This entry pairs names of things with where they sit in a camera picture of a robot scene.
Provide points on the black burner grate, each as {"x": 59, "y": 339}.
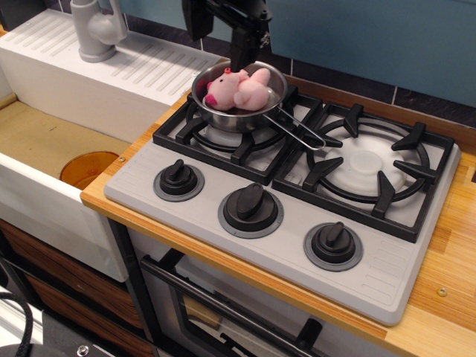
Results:
{"x": 255, "y": 155}
{"x": 388, "y": 176}

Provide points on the black right burner grate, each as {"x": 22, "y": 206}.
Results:
{"x": 388, "y": 176}

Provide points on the black oven door handle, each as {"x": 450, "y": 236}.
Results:
{"x": 165, "y": 270}

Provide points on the white toy sink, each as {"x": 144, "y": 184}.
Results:
{"x": 55, "y": 107}

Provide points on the black middle stove knob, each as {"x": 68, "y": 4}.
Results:
{"x": 251, "y": 212}

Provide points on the grey toy stove top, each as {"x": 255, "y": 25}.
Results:
{"x": 378, "y": 287}

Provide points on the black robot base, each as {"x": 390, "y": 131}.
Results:
{"x": 48, "y": 337}

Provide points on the black stove knob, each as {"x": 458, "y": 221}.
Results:
{"x": 333, "y": 247}
{"x": 178, "y": 182}
{"x": 251, "y": 212}

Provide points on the pink stuffed pig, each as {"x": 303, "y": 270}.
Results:
{"x": 239, "y": 90}

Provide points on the orange sink drain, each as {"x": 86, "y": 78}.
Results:
{"x": 84, "y": 169}

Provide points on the stainless steel pan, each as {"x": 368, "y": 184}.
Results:
{"x": 242, "y": 121}

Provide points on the black right stove knob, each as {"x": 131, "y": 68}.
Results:
{"x": 333, "y": 247}

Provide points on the black left stove knob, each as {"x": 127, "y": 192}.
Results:
{"x": 178, "y": 182}

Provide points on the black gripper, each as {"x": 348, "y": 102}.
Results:
{"x": 248, "y": 19}

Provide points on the toy oven door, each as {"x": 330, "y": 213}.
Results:
{"x": 217, "y": 336}

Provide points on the black left burner grate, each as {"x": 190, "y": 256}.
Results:
{"x": 255, "y": 155}

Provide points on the wooden drawer cabinet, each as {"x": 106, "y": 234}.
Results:
{"x": 89, "y": 301}

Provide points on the grey toy faucet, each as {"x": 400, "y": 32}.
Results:
{"x": 97, "y": 33}

